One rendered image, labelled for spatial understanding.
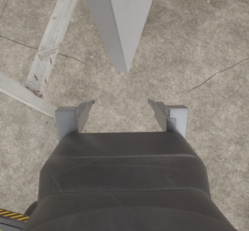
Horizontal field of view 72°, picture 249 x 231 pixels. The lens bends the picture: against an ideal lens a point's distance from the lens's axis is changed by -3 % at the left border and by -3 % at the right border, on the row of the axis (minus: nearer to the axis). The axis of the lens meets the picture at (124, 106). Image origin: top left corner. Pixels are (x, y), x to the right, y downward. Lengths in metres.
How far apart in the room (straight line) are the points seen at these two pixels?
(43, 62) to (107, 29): 0.67
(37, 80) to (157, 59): 0.60
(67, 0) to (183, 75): 0.66
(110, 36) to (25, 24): 1.14
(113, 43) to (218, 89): 0.86
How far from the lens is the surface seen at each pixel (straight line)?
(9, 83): 0.70
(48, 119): 1.02
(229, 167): 1.02
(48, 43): 0.85
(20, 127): 1.12
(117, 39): 0.17
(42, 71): 0.81
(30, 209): 0.98
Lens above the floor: 0.90
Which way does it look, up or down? 81 degrees down
